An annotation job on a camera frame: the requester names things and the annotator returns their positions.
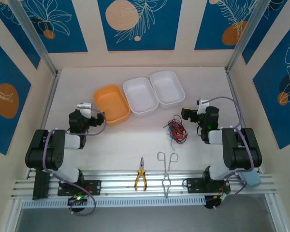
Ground black cable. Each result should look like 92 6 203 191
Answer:
163 115 188 144

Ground orange plastic bin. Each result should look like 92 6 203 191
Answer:
93 84 131 126

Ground white plastic bin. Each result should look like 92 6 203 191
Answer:
149 70 186 109
122 76 159 118

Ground metal tongs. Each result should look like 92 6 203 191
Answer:
157 151 179 199

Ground pale blue object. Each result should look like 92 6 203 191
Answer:
239 170 261 188

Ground electronics board with green light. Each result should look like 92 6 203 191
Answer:
205 193 230 210
67 193 87 206

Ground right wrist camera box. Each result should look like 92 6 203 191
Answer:
196 98 210 114

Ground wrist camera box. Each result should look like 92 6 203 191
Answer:
196 98 210 114
76 102 92 117

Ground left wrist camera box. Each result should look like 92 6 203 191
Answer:
76 102 92 117

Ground aluminium side rail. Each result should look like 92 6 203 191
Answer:
26 70 61 178
225 69 263 174

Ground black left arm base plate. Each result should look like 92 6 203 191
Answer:
57 180 102 196

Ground aluminium rail frame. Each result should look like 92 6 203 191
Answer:
11 170 275 201

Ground yellow-handled pliers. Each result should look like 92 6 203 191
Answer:
134 157 147 191

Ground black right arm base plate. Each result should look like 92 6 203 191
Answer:
185 178 232 194

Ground black bracket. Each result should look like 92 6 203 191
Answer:
32 169 51 201

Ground white slotted cable duct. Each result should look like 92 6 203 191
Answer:
21 196 206 209

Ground aluminium corner post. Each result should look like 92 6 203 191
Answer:
226 0 269 73
7 0 58 75

